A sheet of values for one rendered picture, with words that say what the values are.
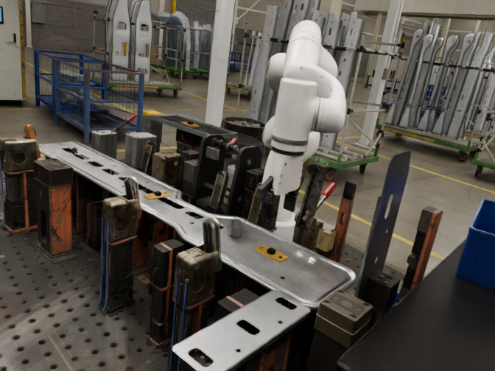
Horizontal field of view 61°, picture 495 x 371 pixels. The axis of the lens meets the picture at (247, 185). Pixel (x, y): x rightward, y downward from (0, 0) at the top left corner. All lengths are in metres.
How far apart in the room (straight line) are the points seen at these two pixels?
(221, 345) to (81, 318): 0.64
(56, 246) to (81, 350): 0.50
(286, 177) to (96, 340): 0.67
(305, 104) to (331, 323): 0.45
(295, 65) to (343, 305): 0.57
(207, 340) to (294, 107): 0.50
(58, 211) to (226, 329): 0.91
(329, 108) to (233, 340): 0.51
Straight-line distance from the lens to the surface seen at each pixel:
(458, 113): 8.78
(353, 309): 0.83
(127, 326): 1.29
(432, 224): 1.01
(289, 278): 0.99
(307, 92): 0.93
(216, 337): 0.79
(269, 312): 0.87
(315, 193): 1.13
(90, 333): 1.28
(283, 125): 0.94
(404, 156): 0.86
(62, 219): 1.58
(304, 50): 1.11
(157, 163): 1.54
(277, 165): 0.95
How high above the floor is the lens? 1.49
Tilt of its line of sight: 19 degrees down
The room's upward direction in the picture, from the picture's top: 8 degrees clockwise
